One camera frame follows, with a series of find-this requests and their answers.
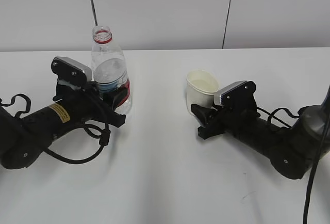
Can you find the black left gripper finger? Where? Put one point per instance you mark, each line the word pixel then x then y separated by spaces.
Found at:
pixel 114 98

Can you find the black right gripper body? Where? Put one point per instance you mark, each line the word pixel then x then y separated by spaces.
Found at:
pixel 221 123

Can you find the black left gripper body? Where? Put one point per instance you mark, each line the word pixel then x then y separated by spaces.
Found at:
pixel 102 112

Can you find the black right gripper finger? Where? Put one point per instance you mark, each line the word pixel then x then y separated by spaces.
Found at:
pixel 203 114

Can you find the white paper cup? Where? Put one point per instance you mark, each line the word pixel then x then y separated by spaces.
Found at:
pixel 200 89

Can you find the clear plastic water bottle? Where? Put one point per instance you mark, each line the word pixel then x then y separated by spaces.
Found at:
pixel 109 66

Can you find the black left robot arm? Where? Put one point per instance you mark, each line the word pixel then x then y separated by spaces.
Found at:
pixel 82 101

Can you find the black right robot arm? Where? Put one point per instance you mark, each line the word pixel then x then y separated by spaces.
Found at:
pixel 291 150

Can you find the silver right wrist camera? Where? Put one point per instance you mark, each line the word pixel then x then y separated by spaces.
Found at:
pixel 226 92

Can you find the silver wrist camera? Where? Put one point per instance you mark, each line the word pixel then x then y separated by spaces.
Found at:
pixel 226 92
pixel 71 70

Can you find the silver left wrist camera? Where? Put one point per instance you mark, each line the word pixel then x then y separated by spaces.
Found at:
pixel 71 70

